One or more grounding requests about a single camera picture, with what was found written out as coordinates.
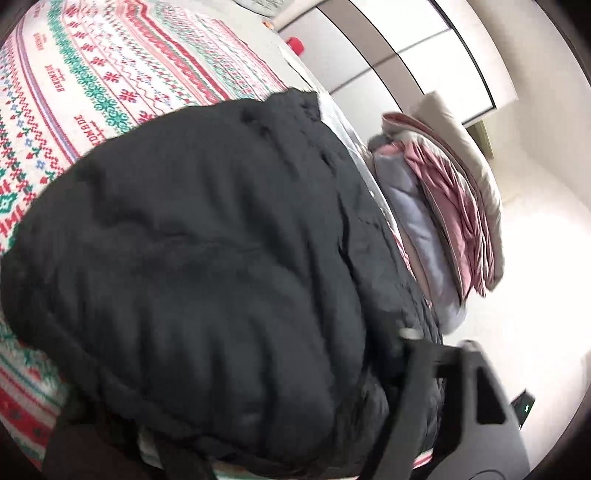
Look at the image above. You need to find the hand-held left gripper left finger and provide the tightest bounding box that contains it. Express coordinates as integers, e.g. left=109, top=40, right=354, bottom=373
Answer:
left=48, top=406, right=218, bottom=480

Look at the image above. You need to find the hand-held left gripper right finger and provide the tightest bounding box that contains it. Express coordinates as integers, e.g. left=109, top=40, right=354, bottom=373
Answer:
left=364, top=327, right=533, bottom=480

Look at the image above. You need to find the black quilted jacket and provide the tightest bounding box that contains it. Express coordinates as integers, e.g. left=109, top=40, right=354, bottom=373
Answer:
left=0, top=88, right=445, bottom=468

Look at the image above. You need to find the pink folded sheet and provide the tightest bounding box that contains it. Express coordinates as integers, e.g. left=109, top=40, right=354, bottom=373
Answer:
left=381, top=113, right=497, bottom=298

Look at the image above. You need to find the pile of folded blankets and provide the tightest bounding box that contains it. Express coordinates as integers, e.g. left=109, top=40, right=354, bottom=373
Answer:
left=381, top=90, right=505, bottom=296

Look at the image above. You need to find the white cloth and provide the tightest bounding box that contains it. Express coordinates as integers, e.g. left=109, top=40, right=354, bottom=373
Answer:
left=316, top=90, right=375, bottom=162

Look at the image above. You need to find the white wardrobe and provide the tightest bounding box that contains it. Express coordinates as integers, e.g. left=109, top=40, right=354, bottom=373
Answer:
left=277, top=0, right=519, bottom=127

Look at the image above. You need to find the red green patterned blanket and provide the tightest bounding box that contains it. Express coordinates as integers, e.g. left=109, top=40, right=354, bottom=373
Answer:
left=0, top=0, right=435, bottom=480

